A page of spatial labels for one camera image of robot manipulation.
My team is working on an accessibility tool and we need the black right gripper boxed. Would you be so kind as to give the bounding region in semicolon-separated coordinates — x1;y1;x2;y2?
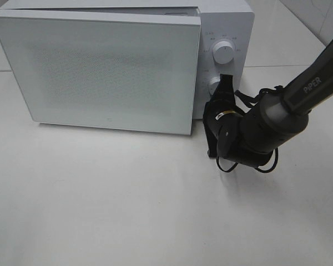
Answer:
202;100;243;144

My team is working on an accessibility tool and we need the white microwave knob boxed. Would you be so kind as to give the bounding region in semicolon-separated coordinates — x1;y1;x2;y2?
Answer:
212;40;235;64
208;76;220;95

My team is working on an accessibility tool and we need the white microwave door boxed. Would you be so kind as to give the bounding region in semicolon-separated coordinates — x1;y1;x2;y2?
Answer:
0;9;201;135

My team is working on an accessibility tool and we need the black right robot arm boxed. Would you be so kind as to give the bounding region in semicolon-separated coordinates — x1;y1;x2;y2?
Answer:
202;40;333;172

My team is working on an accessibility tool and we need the white microwave oven body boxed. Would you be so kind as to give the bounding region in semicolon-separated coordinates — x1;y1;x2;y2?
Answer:
0;1;254;119

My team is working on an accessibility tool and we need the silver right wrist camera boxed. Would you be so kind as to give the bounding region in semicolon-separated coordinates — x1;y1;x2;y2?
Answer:
203;74;236;158

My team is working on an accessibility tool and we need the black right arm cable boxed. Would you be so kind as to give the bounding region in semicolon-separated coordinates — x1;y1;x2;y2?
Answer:
215;85;284;175

